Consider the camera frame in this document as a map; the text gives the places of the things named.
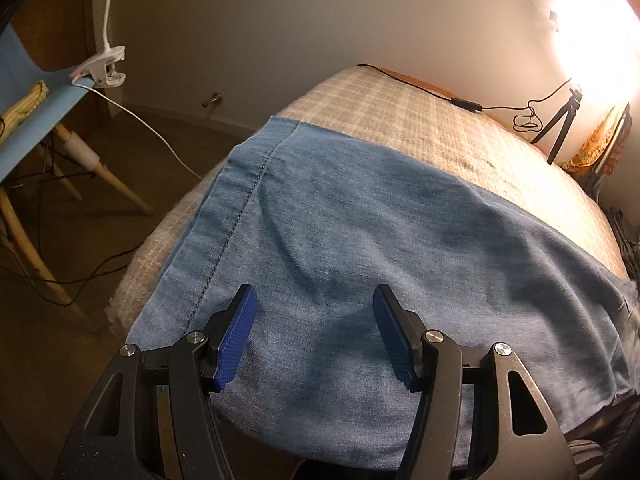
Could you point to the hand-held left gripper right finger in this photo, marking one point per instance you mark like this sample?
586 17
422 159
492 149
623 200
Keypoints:
395 340

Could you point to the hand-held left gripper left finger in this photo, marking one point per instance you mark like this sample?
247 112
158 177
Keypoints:
237 340

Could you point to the blue denim pants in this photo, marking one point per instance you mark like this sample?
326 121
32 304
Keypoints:
350 220

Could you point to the metal door stopper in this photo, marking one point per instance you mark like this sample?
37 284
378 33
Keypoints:
215 97

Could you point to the dark folded clothes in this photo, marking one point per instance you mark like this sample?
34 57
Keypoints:
627 235

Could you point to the black mini tripod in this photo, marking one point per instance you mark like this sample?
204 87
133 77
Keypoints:
562 127

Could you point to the orange patterned cloth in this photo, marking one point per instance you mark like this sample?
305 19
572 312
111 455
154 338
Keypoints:
595 152

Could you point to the blue chair with wooden legs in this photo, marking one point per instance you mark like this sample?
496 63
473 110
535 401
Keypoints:
30 125

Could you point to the white clip lamp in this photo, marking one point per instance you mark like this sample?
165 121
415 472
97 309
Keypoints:
102 62

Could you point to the yellow cloth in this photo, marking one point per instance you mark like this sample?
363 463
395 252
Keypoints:
22 107

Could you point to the wooden bed frame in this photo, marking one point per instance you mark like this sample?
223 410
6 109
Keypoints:
425 82

